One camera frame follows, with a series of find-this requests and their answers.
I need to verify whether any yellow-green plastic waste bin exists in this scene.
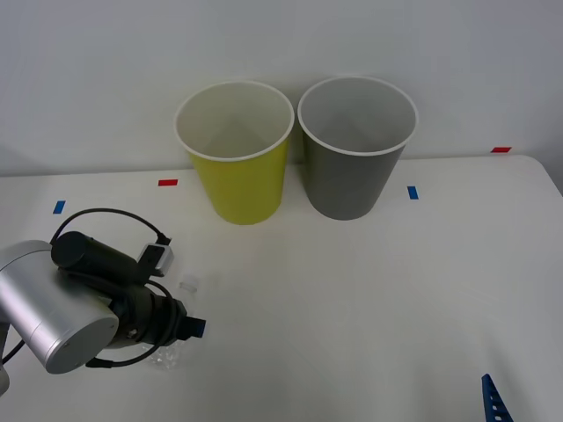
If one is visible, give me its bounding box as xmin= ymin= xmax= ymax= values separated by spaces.
xmin=173 ymin=80 xmax=296 ymax=227

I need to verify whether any grey plastic waste bin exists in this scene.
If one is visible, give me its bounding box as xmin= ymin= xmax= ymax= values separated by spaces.
xmin=296 ymin=76 xmax=418 ymax=222

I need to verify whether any clear plastic bottle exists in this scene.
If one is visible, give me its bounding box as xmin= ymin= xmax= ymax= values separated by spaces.
xmin=150 ymin=273 xmax=200 ymax=371

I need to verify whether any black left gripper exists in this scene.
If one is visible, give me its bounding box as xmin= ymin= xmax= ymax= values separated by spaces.
xmin=113 ymin=284 xmax=208 ymax=349

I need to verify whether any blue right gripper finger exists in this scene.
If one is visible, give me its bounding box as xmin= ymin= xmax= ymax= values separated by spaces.
xmin=480 ymin=373 xmax=514 ymax=422

